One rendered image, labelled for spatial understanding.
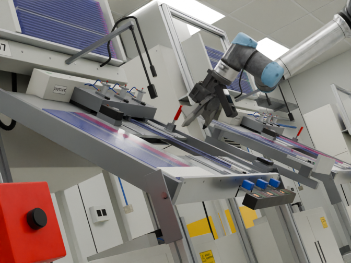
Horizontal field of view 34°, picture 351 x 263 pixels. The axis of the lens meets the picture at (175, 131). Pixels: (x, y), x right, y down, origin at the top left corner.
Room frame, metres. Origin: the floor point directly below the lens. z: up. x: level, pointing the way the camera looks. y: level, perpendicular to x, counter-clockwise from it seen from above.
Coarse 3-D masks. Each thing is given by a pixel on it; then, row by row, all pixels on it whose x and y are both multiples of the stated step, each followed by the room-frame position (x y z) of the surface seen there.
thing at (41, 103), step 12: (24, 96) 1.68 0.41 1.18; (36, 96) 1.75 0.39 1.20; (48, 108) 1.64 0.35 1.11; (60, 108) 1.71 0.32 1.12; (72, 108) 1.79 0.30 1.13; (132, 132) 1.79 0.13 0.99; (144, 132) 1.87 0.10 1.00; (168, 132) 2.04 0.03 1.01; (156, 144) 2.00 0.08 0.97; (168, 144) 2.07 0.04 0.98
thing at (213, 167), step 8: (192, 160) 1.72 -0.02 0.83; (200, 160) 1.77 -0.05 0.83; (208, 160) 1.82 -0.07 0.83; (224, 160) 1.93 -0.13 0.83; (232, 160) 1.99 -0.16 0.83; (208, 168) 1.70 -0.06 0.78; (216, 168) 1.75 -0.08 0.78; (224, 168) 1.80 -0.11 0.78; (240, 168) 1.91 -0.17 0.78; (248, 168) 1.96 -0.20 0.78
